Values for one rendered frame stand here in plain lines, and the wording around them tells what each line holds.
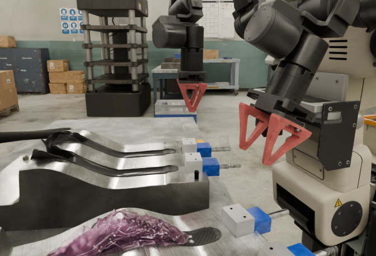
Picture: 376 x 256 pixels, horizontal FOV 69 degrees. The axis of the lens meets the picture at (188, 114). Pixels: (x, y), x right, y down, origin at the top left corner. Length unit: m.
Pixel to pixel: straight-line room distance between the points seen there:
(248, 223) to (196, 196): 0.15
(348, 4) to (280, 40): 0.11
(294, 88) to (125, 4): 4.30
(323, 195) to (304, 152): 0.13
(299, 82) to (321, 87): 0.31
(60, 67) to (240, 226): 7.13
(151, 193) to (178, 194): 0.06
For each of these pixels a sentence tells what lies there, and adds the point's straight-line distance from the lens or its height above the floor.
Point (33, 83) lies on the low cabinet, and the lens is 7.70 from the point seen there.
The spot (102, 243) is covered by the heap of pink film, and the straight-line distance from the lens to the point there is 0.42.
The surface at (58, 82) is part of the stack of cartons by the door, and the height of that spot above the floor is 0.30.
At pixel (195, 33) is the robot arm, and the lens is 0.67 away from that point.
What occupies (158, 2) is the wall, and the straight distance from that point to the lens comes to 7.25.
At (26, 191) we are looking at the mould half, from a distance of 0.64.
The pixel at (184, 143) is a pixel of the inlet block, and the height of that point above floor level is 0.92.
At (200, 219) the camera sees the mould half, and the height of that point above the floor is 0.86.
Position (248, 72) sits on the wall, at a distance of 7.31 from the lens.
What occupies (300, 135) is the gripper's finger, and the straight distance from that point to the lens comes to 0.43.
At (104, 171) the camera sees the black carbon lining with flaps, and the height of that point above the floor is 0.89.
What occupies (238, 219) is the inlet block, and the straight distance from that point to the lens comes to 0.50.
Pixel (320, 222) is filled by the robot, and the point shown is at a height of 0.73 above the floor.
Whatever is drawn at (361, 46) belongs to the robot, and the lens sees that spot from 0.71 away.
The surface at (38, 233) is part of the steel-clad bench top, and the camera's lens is 0.67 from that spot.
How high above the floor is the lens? 1.16
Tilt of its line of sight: 14 degrees down
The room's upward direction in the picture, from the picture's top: straight up
